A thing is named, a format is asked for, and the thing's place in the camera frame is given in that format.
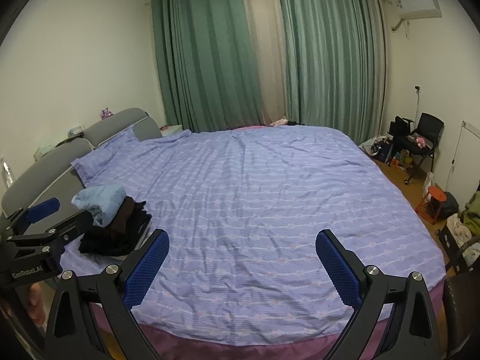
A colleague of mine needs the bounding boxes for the black folded clothes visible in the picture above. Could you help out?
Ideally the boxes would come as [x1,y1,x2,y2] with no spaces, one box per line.
[78,199,153,259]

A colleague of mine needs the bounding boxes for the white air conditioner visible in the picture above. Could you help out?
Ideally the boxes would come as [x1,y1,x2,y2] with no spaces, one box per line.
[394,0,443,20]

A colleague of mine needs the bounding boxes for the black backpack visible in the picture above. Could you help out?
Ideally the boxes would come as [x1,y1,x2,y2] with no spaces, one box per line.
[437,191,460,220]

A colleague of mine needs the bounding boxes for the air conditioner pipe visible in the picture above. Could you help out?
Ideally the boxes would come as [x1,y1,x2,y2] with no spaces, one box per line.
[390,18,412,40]

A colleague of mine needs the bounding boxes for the white and pink cloth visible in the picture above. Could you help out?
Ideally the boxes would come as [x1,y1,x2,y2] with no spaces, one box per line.
[446,214,474,249]

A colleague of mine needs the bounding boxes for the light blue padded pants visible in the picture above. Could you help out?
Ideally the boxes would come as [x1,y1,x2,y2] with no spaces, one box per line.
[71,184,127,229]

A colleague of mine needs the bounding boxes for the olive green cloth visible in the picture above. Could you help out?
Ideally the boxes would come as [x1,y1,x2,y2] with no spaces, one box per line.
[461,191,480,238]

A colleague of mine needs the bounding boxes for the orange stool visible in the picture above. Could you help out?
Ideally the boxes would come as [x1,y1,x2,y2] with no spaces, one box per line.
[415,186,447,226]

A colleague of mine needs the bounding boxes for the bed with purple duvet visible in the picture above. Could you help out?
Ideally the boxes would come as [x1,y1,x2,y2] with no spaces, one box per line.
[60,125,447,336]

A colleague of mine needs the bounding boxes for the black bag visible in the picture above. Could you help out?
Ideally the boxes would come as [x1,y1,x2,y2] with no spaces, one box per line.
[390,116,415,138]

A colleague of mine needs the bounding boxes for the person's left hand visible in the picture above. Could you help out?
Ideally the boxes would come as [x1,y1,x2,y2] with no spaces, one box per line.
[28,283,44,324]

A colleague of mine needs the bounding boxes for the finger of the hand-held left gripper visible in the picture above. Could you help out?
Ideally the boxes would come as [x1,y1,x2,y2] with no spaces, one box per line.
[5,197,61,235]
[7,209,95,256]

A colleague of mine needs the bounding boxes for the green curtain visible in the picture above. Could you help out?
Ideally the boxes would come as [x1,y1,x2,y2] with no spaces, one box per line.
[150,0,263,134]
[275,0,389,148]

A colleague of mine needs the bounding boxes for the lavender striped pillow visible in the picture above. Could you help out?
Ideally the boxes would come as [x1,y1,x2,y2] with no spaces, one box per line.
[71,124,192,188]

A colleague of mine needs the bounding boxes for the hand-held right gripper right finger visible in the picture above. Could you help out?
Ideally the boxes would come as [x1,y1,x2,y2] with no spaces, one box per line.
[315,229,440,360]

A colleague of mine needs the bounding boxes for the dark brown chair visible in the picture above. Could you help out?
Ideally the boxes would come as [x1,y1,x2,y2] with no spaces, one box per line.
[439,225,480,360]

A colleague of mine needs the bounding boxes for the pale green packet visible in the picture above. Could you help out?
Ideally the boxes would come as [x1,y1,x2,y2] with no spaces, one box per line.
[35,140,57,157]

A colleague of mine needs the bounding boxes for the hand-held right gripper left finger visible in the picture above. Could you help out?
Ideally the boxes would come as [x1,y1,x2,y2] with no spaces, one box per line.
[44,229,170,360]

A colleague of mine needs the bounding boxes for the grey folded garment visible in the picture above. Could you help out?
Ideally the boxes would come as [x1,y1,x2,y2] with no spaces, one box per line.
[125,229,151,257]

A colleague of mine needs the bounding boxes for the dark blue bag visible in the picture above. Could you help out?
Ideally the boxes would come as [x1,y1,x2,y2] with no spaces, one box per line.
[377,140,395,164]

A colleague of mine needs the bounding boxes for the white shopping bag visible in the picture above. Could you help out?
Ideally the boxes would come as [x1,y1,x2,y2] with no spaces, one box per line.
[358,135,387,157]

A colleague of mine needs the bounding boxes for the brown folded garment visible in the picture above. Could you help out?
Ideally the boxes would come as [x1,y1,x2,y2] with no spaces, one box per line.
[101,196,136,240]

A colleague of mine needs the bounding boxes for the black chair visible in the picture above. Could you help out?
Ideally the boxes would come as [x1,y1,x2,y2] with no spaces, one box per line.
[390,112,445,185]

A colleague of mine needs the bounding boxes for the beige curtain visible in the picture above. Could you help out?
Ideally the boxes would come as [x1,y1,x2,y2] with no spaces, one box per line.
[240,0,289,128]

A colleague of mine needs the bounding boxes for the white plastic bag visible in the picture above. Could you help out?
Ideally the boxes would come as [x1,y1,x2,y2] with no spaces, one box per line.
[423,172,438,198]

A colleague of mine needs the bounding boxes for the pile of colourful toys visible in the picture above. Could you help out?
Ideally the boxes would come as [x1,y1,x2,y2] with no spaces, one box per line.
[390,149,414,170]

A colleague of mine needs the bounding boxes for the grey padded headboard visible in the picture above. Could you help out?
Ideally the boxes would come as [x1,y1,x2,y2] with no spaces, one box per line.
[0,107,163,220]

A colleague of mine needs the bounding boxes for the pink bed skirt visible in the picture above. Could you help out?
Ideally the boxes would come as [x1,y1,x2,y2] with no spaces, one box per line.
[86,285,445,360]

